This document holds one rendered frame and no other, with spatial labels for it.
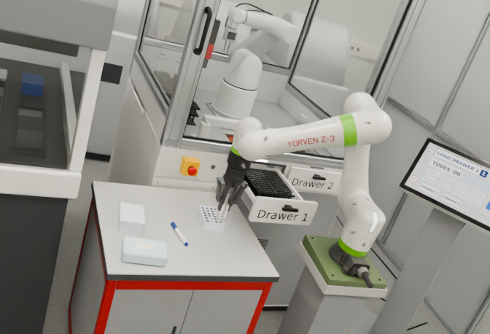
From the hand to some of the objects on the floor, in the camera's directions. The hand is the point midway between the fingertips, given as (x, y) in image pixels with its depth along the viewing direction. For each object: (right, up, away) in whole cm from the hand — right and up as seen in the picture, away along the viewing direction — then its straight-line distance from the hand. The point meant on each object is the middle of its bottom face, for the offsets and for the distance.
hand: (222, 210), depth 199 cm
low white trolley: (-38, -73, +23) cm, 85 cm away
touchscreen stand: (+83, -88, +83) cm, 147 cm away
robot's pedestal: (+26, -90, +32) cm, 99 cm away
